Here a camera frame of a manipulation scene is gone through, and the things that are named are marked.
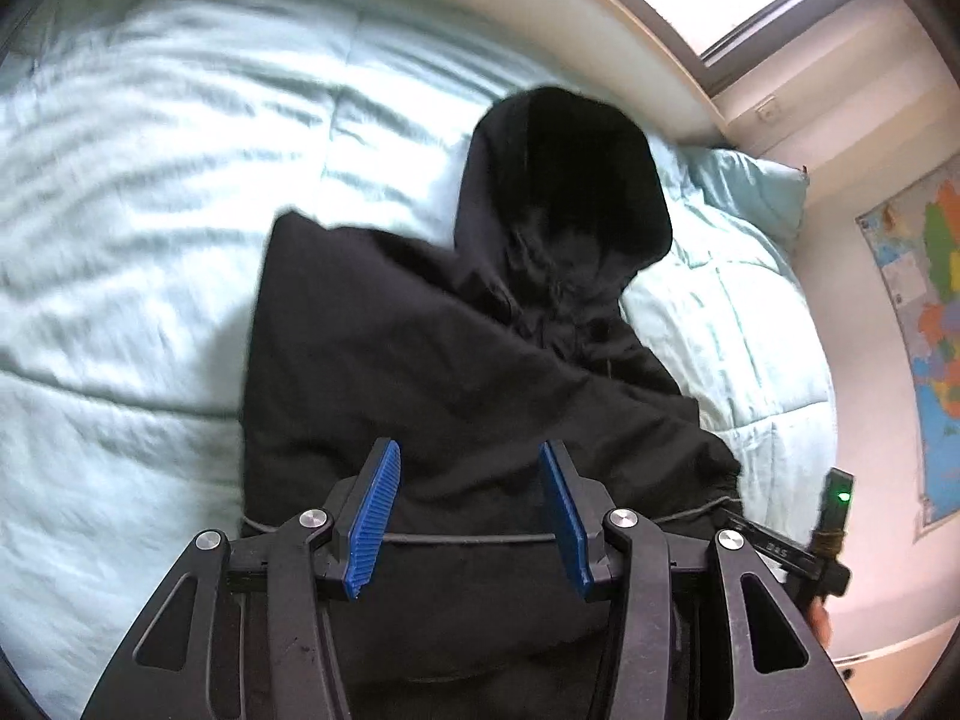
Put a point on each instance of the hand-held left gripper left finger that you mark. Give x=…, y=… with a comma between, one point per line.
x=371, y=517

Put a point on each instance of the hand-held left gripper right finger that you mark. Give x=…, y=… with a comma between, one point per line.
x=568, y=521

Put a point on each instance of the black hoodie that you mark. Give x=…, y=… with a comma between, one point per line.
x=465, y=360

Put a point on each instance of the person's right hand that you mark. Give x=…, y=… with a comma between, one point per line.
x=822, y=621

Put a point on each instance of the light blue pillow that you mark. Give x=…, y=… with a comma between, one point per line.
x=750, y=187

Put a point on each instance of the light blue comforter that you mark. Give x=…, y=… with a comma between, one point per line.
x=150, y=165

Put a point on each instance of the colourful wall map poster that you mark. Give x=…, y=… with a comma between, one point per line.
x=930, y=315

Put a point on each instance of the white wall switch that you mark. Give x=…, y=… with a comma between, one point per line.
x=768, y=110

